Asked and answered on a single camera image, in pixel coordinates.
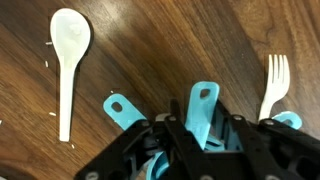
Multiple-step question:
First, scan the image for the white plastic fork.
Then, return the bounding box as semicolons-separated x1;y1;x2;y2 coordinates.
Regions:
259;55;290;120

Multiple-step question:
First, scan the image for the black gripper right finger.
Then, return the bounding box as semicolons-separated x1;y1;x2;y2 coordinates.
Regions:
213;103;320;180

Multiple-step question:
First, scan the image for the white plastic spoon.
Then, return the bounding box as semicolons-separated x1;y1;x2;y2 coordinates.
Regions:
50;8;91;142

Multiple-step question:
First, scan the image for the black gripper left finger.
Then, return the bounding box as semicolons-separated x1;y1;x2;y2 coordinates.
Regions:
74;120;187;180

